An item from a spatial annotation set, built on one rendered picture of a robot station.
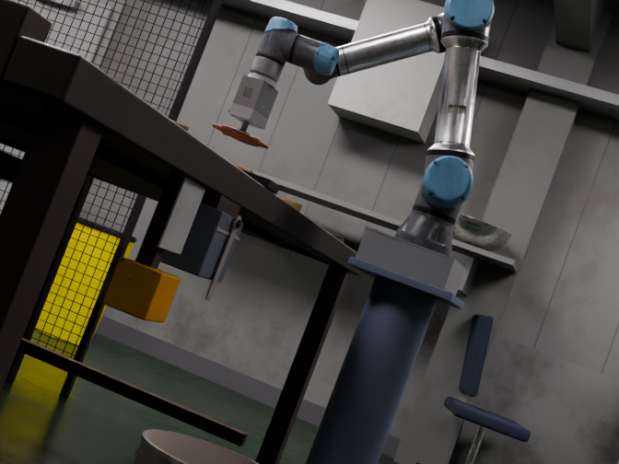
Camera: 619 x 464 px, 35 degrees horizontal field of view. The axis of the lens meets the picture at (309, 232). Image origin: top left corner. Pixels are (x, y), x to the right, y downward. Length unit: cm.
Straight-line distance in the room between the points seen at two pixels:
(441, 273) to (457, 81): 47
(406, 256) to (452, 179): 24
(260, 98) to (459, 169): 51
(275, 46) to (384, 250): 57
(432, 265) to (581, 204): 357
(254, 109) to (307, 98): 393
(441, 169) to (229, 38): 441
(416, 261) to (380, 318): 17
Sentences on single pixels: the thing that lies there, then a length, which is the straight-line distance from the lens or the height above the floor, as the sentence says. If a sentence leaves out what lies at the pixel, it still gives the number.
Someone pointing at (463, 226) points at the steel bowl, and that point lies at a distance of 543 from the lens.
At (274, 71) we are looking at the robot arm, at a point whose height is 123.
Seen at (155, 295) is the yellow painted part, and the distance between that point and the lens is 153.
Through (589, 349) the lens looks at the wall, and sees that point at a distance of 582.
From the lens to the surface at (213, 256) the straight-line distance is 171.
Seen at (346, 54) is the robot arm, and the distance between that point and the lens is 253.
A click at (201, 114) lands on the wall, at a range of 651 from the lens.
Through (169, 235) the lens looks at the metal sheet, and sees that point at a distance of 157.
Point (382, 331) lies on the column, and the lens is 241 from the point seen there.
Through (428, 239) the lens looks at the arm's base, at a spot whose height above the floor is 98.
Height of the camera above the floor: 76
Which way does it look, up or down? 3 degrees up
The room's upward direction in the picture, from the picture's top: 21 degrees clockwise
